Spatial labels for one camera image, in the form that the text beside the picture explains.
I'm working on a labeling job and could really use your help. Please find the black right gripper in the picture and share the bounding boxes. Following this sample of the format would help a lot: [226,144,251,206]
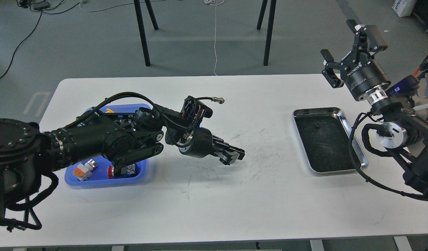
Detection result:
[320,19,391,101]

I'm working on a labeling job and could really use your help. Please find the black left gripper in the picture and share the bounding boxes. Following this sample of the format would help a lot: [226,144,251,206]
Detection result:
[179,128,245,165]

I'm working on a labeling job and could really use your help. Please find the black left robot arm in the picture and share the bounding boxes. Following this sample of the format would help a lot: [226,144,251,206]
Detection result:
[0,92,245,231]

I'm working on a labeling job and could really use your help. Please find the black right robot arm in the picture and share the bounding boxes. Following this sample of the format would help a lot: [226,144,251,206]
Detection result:
[321,19,428,201]

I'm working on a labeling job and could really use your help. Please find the silver metal tray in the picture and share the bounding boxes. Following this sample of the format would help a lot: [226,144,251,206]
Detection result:
[292,107,369,175]

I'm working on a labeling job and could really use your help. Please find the blue plastic tray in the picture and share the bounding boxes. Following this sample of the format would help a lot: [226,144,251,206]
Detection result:
[64,103,152,186]

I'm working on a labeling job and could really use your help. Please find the white cardboard box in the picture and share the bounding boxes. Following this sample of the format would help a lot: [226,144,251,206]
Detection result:
[391,0,417,17]

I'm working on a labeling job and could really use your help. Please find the black table leg right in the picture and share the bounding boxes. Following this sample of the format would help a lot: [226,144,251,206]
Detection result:
[256,0,277,67]

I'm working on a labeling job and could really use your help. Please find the black table leg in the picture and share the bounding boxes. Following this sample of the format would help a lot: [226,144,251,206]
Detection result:
[256,0,277,67]
[133,0,159,67]

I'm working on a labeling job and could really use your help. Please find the orange grey connector block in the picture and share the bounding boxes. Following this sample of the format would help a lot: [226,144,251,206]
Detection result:
[72,159,98,181]

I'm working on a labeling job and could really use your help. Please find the black table leg left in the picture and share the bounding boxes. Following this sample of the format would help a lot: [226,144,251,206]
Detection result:
[133,0,159,67]

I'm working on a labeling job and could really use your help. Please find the red push button switch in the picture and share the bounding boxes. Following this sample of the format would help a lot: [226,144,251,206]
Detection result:
[107,164,139,179]

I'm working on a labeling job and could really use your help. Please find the white floor cable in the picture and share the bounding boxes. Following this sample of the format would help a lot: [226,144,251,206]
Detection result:
[204,0,225,76]

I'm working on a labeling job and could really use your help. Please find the black floor cable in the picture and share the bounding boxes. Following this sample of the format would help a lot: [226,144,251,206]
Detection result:
[0,0,82,85]

